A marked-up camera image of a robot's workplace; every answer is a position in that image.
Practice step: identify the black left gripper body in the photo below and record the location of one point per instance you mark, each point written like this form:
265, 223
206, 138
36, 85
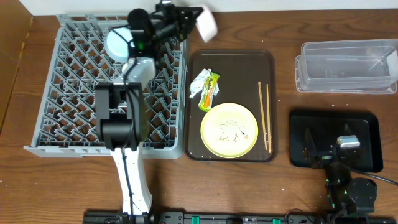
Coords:
179, 23

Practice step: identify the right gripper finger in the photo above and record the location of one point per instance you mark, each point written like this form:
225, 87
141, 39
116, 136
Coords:
310, 149
347, 130

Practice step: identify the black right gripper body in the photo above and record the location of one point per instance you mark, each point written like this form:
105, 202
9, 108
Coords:
325, 157

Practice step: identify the pink bowl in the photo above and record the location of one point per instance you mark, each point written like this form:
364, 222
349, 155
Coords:
206, 24

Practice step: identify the light blue bowl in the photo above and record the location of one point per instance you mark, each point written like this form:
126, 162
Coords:
119, 44

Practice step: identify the patterned wooden chopstick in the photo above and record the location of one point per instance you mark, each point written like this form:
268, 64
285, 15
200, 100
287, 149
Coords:
262, 115

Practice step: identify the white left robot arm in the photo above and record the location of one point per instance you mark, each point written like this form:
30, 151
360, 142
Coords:
120, 114

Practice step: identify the black plastic tray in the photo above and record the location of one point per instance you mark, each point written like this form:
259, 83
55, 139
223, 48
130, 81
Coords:
326, 126

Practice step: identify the plain wooden chopstick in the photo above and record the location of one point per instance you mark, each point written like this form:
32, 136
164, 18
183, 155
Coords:
268, 119

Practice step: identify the clear plastic container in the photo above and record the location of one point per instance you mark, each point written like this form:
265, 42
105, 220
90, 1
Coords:
347, 66

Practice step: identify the crumpled white wrapper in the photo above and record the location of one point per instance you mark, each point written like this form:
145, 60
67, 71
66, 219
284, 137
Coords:
197, 84

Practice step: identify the dark brown serving tray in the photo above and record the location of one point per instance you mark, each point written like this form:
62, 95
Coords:
239, 72

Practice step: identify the yellow plate with crumbs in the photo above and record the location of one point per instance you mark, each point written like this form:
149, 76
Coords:
229, 130

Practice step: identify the green orange snack wrapper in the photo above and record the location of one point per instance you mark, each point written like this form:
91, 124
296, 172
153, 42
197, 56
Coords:
208, 92

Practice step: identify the grey plastic dish rack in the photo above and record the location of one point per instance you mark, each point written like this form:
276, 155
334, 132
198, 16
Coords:
66, 122

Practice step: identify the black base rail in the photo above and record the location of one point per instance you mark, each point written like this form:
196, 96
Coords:
188, 218

